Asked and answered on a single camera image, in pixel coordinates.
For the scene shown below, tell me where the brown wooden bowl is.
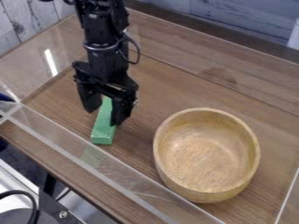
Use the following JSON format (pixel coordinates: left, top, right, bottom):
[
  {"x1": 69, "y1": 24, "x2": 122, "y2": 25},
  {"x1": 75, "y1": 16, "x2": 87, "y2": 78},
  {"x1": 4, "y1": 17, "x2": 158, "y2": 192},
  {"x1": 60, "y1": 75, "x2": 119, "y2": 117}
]
[{"x1": 154, "y1": 108, "x2": 260, "y2": 204}]

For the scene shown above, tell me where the black metal table leg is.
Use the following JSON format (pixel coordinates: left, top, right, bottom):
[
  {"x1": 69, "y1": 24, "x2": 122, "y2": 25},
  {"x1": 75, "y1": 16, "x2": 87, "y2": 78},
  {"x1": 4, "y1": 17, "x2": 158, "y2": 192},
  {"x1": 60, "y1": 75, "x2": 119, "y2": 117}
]
[{"x1": 39, "y1": 174, "x2": 57, "y2": 212}]

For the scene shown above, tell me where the green rectangular block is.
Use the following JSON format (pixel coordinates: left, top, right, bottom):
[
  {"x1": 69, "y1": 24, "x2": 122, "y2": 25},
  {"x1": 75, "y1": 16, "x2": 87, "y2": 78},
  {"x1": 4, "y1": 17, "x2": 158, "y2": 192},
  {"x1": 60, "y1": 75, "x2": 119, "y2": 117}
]
[{"x1": 89, "y1": 97, "x2": 116, "y2": 145}]

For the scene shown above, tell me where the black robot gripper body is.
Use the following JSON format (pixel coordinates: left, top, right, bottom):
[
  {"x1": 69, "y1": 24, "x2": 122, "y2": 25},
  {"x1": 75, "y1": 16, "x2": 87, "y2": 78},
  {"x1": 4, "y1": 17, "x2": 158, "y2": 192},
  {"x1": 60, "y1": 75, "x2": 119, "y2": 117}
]
[{"x1": 72, "y1": 40, "x2": 140, "y2": 99}]

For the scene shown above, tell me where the black cable on floor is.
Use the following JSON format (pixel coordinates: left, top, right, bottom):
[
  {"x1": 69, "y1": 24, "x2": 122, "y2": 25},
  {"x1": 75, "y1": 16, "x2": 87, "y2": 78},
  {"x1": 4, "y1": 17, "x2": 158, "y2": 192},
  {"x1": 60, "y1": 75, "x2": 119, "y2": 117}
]
[{"x1": 0, "y1": 189, "x2": 41, "y2": 224}]

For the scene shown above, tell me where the blue object at left edge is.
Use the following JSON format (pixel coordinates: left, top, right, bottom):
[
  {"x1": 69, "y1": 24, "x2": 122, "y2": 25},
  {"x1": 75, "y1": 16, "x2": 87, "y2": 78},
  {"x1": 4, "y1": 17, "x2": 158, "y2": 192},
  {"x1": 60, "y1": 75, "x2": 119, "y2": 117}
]
[{"x1": 0, "y1": 92, "x2": 15, "y2": 102}]

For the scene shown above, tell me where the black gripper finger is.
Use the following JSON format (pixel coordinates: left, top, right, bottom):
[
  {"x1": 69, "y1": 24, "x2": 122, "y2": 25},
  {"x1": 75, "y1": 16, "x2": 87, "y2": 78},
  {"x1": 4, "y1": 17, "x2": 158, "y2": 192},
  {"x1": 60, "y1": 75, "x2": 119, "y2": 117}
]
[
  {"x1": 111, "y1": 97, "x2": 136, "y2": 126},
  {"x1": 76, "y1": 80, "x2": 101, "y2": 113}
]

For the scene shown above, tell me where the clear acrylic tray wall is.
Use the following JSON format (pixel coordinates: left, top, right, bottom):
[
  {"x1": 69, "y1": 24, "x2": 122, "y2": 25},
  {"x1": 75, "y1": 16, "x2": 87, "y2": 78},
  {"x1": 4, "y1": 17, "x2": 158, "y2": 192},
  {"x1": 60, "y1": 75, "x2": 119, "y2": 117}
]
[{"x1": 0, "y1": 6, "x2": 299, "y2": 224}]

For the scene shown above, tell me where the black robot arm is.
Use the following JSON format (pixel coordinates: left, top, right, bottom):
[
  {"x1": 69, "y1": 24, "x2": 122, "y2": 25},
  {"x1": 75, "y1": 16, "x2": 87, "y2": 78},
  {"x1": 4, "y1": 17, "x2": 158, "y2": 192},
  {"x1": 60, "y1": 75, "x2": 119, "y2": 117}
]
[{"x1": 63, "y1": 0, "x2": 139, "y2": 126}]

